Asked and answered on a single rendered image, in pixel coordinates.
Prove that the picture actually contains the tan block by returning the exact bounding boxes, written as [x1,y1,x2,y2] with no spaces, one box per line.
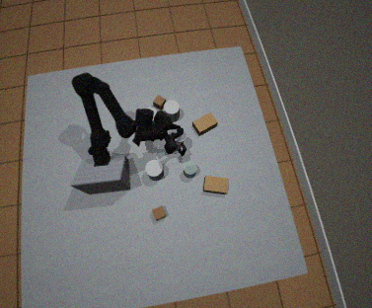
[203,176,229,194]
[192,112,218,136]

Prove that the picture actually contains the small brown box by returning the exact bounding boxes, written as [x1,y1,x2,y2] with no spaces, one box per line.
[151,206,166,220]
[153,95,166,110]

